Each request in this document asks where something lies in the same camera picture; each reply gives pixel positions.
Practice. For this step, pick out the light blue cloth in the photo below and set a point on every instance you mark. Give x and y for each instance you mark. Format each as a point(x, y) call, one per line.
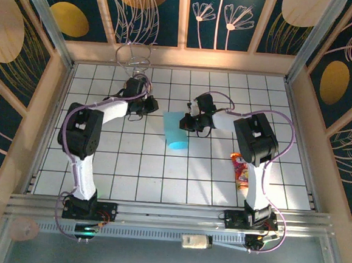
point(174, 131)

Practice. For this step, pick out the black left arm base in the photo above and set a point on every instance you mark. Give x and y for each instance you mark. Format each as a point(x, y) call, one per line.
point(108, 211)

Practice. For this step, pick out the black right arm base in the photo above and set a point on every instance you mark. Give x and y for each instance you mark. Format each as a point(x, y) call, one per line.
point(233, 219)

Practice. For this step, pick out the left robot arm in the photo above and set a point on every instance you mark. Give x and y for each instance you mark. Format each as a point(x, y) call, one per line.
point(81, 172)

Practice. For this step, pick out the colourful snack packet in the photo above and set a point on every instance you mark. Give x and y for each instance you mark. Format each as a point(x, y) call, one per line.
point(241, 173)

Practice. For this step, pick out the white adapter block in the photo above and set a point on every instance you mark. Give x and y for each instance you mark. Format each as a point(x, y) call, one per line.
point(196, 241)

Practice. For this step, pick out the round beige disc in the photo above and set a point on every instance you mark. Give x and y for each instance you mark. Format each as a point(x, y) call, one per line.
point(23, 229)

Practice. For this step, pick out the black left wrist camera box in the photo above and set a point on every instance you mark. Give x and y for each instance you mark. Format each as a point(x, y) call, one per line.
point(135, 87)

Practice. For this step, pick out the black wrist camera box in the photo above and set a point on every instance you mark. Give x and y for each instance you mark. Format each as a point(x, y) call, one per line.
point(135, 87)
point(205, 101)

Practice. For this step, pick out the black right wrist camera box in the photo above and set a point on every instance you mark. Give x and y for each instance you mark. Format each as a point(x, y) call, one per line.
point(205, 101)

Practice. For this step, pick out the aluminium side rail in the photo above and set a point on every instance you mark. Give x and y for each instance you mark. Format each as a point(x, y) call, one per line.
point(50, 127)
point(302, 147)

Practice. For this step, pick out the aluminium mounting rail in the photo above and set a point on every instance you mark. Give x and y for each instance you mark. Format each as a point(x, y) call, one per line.
point(169, 216)

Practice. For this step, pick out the aluminium frame post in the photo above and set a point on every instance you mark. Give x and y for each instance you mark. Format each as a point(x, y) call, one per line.
point(50, 27)
point(315, 32)

